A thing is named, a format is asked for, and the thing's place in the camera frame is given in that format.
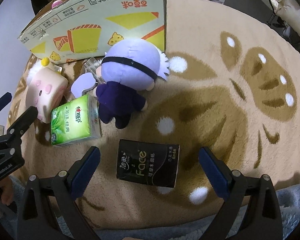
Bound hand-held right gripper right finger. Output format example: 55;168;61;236
199;147;283;240

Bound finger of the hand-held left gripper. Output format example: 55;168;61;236
0;92;12;124
6;106;38;138

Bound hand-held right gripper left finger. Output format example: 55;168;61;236
17;146;101;240

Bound pink cake roll plush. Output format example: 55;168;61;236
25;67;68;124

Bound green tissue pack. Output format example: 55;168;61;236
51;94;103;147

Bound black tissue pack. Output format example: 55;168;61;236
116;139;180;188

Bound purple-haired plush doll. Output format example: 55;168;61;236
94;39;171;130

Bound printed cardboard box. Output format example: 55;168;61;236
17;0;167;64

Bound person's left forearm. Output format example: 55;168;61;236
9;176;28;205

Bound person's left hand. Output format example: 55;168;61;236
0;176;14;205

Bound clear plastic wrapper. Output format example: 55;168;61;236
84;57;103;83

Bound white padded chair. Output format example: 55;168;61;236
266;0;300;48

